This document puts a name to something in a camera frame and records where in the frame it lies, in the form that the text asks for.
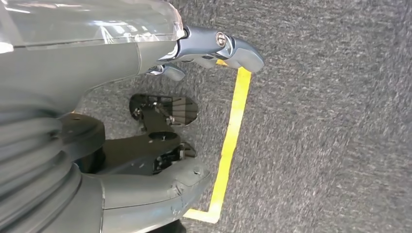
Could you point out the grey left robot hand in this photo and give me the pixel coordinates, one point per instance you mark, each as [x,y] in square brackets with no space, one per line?
[80,64]

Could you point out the yellow floor tape square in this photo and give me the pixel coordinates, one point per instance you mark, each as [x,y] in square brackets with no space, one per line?
[231,128]

